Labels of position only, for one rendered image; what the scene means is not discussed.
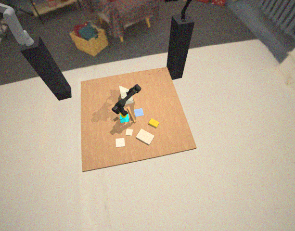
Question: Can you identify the small yellow block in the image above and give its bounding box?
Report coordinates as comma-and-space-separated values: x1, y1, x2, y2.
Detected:
149, 118, 159, 128

